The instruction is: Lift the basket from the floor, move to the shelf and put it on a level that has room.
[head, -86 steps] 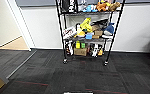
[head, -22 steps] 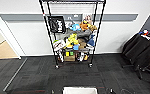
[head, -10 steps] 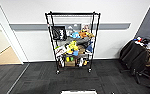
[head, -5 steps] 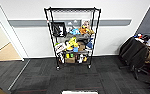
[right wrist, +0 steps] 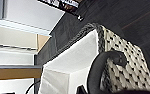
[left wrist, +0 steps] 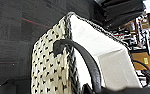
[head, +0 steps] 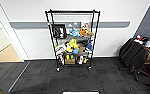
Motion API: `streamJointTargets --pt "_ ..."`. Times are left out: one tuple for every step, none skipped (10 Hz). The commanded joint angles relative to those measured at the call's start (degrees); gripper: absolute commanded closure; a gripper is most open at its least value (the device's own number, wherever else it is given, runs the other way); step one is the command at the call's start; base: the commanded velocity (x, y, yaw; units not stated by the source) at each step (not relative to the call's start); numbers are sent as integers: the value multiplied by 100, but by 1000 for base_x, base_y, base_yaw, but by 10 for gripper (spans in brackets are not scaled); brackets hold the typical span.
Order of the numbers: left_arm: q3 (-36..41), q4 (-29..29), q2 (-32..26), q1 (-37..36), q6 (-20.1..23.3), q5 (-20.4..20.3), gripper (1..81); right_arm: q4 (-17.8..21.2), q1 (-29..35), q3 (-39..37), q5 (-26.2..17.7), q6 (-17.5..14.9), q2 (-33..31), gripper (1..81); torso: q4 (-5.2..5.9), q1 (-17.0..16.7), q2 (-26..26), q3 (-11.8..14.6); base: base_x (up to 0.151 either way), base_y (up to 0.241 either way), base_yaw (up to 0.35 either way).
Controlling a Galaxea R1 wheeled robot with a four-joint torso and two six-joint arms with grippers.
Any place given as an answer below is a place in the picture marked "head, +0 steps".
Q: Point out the small blue cup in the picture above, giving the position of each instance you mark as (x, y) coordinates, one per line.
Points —
(75, 51)

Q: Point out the yellow plush toy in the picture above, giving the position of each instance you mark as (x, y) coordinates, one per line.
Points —
(72, 44)

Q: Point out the small green box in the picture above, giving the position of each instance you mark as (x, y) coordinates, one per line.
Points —
(72, 57)

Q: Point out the small yellow box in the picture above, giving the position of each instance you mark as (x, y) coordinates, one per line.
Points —
(68, 57)

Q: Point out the blue plush toy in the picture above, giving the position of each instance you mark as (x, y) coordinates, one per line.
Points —
(75, 33)

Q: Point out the blue and white cap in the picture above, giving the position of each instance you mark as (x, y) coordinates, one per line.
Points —
(89, 46)

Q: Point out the black white orange package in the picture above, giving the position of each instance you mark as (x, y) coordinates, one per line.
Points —
(82, 60)

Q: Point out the cardboard box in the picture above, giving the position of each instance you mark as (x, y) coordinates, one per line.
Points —
(70, 61)

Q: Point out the white printed box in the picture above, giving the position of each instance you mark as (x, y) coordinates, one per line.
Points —
(60, 49)

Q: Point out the orange plush toy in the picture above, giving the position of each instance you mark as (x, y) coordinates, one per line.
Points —
(83, 32)

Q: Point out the black and white package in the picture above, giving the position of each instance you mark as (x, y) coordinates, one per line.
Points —
(61, 60)

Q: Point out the brown plush toy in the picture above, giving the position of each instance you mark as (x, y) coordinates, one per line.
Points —
(90, 33)

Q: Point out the black bag with white print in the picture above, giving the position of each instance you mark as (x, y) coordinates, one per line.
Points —
(58, 31)

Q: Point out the doll picture box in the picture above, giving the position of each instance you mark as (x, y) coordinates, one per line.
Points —
(85, 25)

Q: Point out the black chair with garment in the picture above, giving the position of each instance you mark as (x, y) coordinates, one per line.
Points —
(133, 55)

